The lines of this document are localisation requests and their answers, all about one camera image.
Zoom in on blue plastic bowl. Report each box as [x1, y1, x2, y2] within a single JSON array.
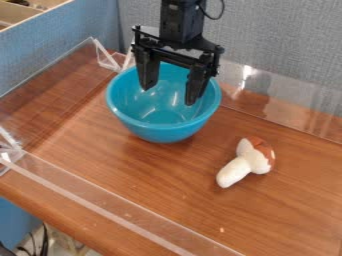
[[106, 63, 222, 143]]

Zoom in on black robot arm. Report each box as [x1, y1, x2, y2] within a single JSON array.
[[131, 0, 225, 106]]

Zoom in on white brown toy mushroom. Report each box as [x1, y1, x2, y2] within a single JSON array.
[[217, 136, 275, 188]]

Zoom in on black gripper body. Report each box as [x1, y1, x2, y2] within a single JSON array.
[[132, 25, 225, 77]]

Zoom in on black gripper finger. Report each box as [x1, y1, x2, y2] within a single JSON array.
[[135, 48, 161, 90], [185, 64, 210, 106]]

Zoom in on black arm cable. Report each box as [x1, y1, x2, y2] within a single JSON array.
[[197, 0, 227, 21]]

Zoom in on black floor cables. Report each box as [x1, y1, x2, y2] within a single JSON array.
[[0, 222, 51, 256]]

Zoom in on wooden shelf box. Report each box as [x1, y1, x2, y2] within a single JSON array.
[[0, 0, 75, 32]]

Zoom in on clear acrylic barrier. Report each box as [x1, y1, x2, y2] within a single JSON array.
[[0, 40, 342, 256]]

